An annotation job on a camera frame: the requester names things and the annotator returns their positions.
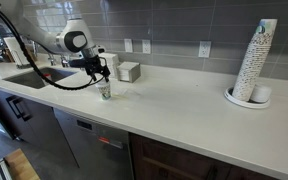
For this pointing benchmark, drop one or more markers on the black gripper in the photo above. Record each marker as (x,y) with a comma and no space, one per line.
(94,65)

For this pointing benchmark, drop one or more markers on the printed paper cup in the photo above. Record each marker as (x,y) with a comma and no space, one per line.
(104,92)

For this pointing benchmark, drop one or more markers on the white cup with red rim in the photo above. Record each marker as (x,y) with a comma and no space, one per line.
(46,78)

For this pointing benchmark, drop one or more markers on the white round cup tray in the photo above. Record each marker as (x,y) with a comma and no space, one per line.
(244,103)

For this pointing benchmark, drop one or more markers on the white napkin stack box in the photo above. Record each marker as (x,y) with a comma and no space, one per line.
(110,63)

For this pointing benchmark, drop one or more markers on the grey napkin holder box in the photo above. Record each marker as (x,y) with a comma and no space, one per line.
(130,71)

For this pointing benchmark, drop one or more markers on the small chrome tap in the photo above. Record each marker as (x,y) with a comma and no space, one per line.
(64,61)

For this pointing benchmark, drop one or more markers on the chrome faucet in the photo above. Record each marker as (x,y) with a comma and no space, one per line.
(51,60)

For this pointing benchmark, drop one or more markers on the steel sink basin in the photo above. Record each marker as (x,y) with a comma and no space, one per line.
(30,79)

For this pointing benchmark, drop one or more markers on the stainless steel dishwasher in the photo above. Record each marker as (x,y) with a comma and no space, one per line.
(94,146)

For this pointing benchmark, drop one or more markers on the dark grey cabinet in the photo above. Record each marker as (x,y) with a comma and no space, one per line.
(44,130)

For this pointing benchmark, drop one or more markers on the brown wooden cabinet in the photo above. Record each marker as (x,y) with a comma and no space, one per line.
(184,160)

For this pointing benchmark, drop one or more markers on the light wooden platform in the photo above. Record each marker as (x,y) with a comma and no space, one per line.
(20,165)

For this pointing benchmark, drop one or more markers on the tall stack of paper cups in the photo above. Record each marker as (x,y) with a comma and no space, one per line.
(254,63)

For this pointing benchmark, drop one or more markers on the stack of white lids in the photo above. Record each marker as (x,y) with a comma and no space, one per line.
(261,93)

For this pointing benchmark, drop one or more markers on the dark wrist camera box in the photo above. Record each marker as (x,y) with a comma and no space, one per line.
(77,62)

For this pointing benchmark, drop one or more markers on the white wall outlet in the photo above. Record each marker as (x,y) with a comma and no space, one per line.
(204,49)
(146,46)
(128,45)

